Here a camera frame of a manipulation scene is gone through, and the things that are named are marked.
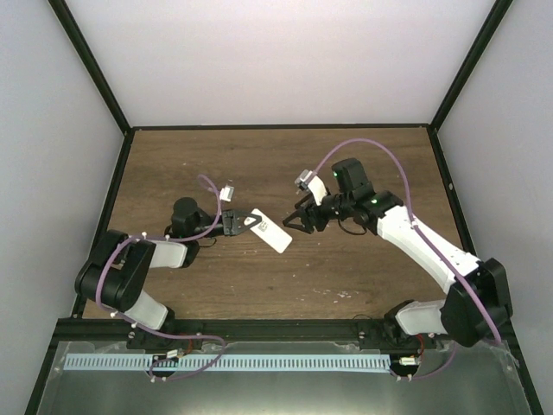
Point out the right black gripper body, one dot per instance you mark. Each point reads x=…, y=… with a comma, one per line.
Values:
x=321, y=220

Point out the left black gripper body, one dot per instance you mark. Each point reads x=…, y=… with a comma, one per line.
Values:
x=226, y=225

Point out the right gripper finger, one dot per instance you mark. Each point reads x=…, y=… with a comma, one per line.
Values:
x=305, y=204
x=296, y=221

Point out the white remote control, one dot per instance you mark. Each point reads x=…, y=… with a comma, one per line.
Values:
x=269, y=232

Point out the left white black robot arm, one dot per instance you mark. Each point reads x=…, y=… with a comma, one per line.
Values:
x=115, y=272

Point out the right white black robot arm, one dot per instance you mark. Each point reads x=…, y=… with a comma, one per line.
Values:
x=477, y=298

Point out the metal front plate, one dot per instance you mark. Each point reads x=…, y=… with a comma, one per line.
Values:
x=451, y=380

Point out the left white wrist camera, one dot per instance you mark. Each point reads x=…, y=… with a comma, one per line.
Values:
x=226, y=193

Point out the light blue slotted cable duct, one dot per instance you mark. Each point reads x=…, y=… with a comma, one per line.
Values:
x=351, y=363

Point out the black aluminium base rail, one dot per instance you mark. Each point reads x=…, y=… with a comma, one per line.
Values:
x=367, y=333

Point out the black enclosure frame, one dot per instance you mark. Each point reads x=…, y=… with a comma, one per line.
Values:
x=80, y=45

